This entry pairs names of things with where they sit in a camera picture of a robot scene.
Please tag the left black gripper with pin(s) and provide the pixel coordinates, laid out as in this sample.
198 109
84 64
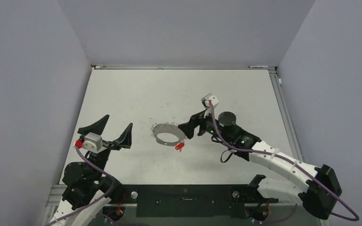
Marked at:
124 140

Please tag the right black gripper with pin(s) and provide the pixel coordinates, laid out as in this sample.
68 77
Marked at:
196 119

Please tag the silver key with red tag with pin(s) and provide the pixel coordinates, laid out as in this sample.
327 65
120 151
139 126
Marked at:
179 146

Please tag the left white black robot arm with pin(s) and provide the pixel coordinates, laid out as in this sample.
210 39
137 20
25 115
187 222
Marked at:
88 186

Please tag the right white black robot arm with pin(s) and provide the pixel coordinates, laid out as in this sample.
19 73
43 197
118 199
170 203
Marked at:
316 188

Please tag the marker pen at back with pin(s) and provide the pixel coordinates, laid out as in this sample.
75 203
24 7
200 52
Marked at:
258 67

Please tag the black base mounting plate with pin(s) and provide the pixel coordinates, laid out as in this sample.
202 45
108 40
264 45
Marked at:
237 210

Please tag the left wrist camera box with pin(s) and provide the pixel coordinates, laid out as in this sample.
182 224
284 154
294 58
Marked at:
90 142

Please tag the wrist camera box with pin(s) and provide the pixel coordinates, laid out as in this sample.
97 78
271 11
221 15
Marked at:
210 100
90 142

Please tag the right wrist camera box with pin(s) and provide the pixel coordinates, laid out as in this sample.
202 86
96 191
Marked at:
210 100

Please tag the aluminium rail back edge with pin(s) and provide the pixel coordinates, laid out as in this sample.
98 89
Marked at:
151 67

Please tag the aluminium rail edge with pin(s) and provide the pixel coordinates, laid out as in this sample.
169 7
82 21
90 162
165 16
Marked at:
291 134
151 67

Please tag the aluminium front frame rail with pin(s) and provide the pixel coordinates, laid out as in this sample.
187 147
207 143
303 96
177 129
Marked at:
145 195

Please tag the aluminium rail right edge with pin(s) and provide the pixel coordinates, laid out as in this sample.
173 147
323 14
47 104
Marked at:
291 134

